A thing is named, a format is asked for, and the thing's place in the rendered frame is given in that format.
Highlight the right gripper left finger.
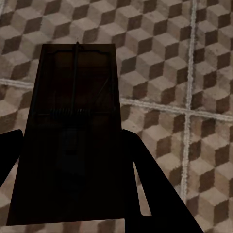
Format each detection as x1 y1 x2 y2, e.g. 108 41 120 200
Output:
0 129 24 187

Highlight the mousetrap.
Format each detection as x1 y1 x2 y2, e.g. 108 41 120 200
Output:
6 42 125 226

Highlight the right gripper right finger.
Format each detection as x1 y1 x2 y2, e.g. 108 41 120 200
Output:
122 129 204 233

